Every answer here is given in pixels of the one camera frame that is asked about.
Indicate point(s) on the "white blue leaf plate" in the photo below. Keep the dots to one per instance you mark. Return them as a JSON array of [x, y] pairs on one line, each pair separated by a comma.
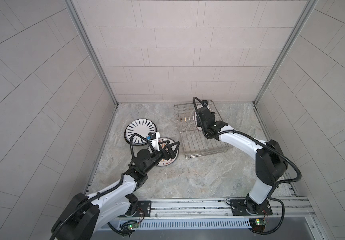
[[140, 126]]

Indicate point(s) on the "aluminium corner post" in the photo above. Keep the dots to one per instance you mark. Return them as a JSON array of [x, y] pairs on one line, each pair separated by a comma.
[[69, 5], [305, 14]]

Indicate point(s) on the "left green circuit board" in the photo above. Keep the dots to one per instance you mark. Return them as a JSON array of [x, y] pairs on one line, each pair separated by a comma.
[[128, 228]]

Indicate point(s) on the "metal wire dish rack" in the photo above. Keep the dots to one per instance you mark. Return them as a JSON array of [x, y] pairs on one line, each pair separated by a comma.
[[193, 142]]

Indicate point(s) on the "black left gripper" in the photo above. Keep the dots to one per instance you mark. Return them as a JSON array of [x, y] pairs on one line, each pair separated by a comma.
[[167, 156]]

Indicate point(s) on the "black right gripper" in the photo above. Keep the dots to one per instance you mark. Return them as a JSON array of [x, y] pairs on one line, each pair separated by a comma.
[[198, 120]]

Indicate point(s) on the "green circuit board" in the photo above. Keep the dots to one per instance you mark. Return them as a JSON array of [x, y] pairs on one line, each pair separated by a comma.
[[258, 225], [128, 228]]

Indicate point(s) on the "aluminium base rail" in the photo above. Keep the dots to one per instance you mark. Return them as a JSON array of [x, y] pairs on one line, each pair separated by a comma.
[[216, 208]]

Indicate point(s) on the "white slotted vent strip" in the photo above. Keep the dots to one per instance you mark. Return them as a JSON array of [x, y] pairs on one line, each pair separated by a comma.
[[193, 224]]

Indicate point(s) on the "large orange sunburst plate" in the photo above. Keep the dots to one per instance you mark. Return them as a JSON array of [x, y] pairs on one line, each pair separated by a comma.
[[164, 162]]

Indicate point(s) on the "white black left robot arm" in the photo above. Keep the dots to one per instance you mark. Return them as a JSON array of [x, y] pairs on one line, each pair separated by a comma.
[[85, 214]]

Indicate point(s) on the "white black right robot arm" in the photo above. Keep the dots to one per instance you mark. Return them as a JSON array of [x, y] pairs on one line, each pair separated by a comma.
[[270, 163]]

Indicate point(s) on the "aluminium corner post right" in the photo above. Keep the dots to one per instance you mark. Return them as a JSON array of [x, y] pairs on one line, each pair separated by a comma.
[[305, 14]]

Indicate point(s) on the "aluminium corner post left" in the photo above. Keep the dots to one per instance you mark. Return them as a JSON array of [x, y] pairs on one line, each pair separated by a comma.
[[69, 5]]

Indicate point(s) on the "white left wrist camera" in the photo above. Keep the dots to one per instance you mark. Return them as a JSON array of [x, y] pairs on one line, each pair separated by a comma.
[[154, 137]]

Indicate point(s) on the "right green circuit board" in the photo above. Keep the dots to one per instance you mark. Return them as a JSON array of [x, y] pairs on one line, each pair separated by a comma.
[[258, 225]]

